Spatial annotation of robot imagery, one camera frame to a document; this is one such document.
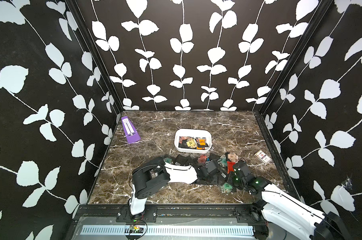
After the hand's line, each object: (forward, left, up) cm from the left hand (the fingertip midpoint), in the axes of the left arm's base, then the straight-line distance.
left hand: (218, 179), depth 84 cm
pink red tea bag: (+13, +8, -2) cm, 16 cm away
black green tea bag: (-5, -4, -1) cm, 6 cm away
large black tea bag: (+14, +22, -2) cm, 26 cm away
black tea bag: (+24, +19, 0) cm, 30 cm away
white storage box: (+31, +10, +2) cm, 32 cm away
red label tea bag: (+30, +21, -2) cm, 37 cm away
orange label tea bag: (+26, +6, -1) cm, 27 cm away
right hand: (+2, -3, 0) cm, 4 cm away
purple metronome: (+31, +54, +4) cm, 62 cm away
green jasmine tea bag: (+11, -6, -2) cm, 13 cm away
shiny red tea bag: (+7, -8, +1) cm, 10 cm away
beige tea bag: (+14, -12, -2) cm, 19 cm away
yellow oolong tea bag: (+24, +14, 0) cm, 28 cm away
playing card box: (+14, -31, -1) cm, 34 cm away
